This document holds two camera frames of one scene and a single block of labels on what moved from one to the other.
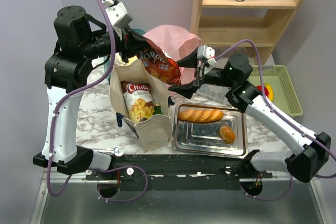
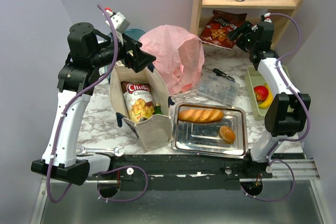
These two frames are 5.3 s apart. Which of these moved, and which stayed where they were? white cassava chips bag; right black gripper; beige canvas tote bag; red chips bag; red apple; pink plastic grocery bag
Moved: right black gripper; red chips bag
Stayed: beige canvas tote bag; white cassava chips bag; pink plastic grocery bag; red apple
